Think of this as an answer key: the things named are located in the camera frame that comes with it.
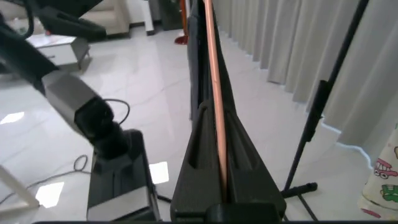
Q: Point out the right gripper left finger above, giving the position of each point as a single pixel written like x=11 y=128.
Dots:
x=199 y=186

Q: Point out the dark grey garment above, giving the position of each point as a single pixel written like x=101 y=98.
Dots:
x=194 y=62

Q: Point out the cream printed shorts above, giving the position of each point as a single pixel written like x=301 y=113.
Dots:
x=382 y=186

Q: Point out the beige sofa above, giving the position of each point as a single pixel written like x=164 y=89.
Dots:
x=109 y=18

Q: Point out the pink clothes hanger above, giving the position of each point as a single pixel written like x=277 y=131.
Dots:
x=217 y=109

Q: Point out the white low table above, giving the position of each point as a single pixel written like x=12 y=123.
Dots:
x=62 y=51

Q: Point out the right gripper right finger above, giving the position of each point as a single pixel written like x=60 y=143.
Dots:
x=255 y=189

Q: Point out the black clothes rack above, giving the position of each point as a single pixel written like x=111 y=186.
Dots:
x=314 y=115

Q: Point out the red floor stand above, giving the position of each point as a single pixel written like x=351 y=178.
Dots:
x=182 y=39

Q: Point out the white metal frame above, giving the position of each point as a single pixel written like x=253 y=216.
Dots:
x=18 y=186

